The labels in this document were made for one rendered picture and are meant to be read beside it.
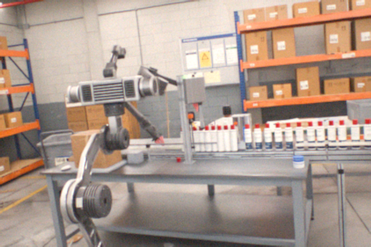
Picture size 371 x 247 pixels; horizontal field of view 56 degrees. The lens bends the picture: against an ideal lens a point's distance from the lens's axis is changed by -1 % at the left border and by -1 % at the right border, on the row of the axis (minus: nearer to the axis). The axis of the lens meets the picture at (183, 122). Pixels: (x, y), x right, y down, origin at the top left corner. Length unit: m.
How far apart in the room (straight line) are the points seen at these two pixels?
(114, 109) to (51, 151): 2.84
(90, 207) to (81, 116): 4.56
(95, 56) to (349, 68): 5.11
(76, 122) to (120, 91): 4.26
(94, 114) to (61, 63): 2.31
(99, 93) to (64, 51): 6.00
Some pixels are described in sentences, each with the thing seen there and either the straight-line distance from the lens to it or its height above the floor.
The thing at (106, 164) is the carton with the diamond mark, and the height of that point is 0.88.
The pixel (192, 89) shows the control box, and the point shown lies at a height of 1.39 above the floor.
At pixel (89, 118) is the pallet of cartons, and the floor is 0.92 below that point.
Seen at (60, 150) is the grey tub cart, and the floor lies 0.68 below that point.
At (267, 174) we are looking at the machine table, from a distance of 2.29.
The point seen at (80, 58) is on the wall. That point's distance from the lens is 8.04.
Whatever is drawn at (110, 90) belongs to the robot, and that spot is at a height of 1.45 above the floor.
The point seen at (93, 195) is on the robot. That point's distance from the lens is 1.90.
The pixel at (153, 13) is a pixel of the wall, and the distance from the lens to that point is 7.50.
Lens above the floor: 1.50
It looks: 8 degrees down
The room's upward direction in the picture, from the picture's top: 6 degrees counter-clockwise
